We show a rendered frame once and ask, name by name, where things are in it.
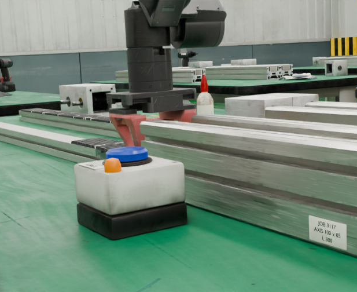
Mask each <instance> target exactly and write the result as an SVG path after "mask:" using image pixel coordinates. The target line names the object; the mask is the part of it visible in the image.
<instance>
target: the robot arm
mask: <svg viewBox="0 0 357 292"><path fill-rule="evenodd" d="M226 16H227V13H226V11H225V10H224V8H223V6H222V4H221V3H220V1H219V0H138V1H132V5H131V7H130V8H128V9H127V10H124V23H125V32H126V48H128V49H127V66H128V84H129V92H117V93H107V94H106V99H107V104H116V103H122V107H121V108H110V109H109V119H110V120H111V122H112V123H113V125H114V127H115V129H116V130H117V132H118V134H119V135H120V137H121V138H122V140H123V142H124V143H125V145H126V147H134V146H135V147H141V141H143V140H145V135H144V134H141V133H140V123H141V122H142V121H146V115H140V114H137V111H142V112H143V113H157V112H158V113H159V117H160V120H167V121H174V120H176V121H178V122H188V123H191V122H192V119H191V118H192V116H193V115H196V105H195V104H185V103H183V99H186V98H191V99H196V98H197V97H196V88H175V87H173V81H172V61H171V48H163V46H171V45H172V46H173V47H174V48H176V49H184V48H206V47H217V46H219V45H220V43H221V42H222V39H223V36H224V28H225V23H224V21H225V19H226ZM129 127H130V129H131V133H132V136H133V140H132V137H131V133H130V130H129ZM133 141H134V143H133Z"/></svg>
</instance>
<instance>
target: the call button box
mask: <svg viewBox="0 0 357 292"><path fill-rule="evenodd" d="M105 161H106V160H98V161H93V162H85V163H78V164H76V165H75V166H74V173H75V188H76V199H77V201H78V202H79V203H78V204H77V206H76V207H77V215H78V223H79V224H82V225H84V226H85V227H88V228H90V229H92V230H94V231H96V232H98V233H100V234H102V235H104V236H106V237H107V238H110V239H112V240H116V239H121V238H126V237H129V236H135V235H140V234H143V233H148V232H153V231H158V230H161V229H166V228H171V227H176V226H180V225H185V224H187V207H186V204H185V199H186V194H185V172H184V165H183V163H181V162H178V161H173V160H168V159H163V158H157V157H154V156H148V158H146V159H142V160H135V161H129V162H120V163H121V167H122V170H121V171H119V172H115V173H106V172H105V170H104V164H105Z"/></svg>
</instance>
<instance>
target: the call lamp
mask: <svg viewBox="0 0 357 292"><path fill-rule="evenodd" d="M104 170H105V172H106V173H115V172H119V171H121V170H122V167H121V163H120V161H119V159H116V158H110V159H107V160H106V161H105V164H104Z"/></svg>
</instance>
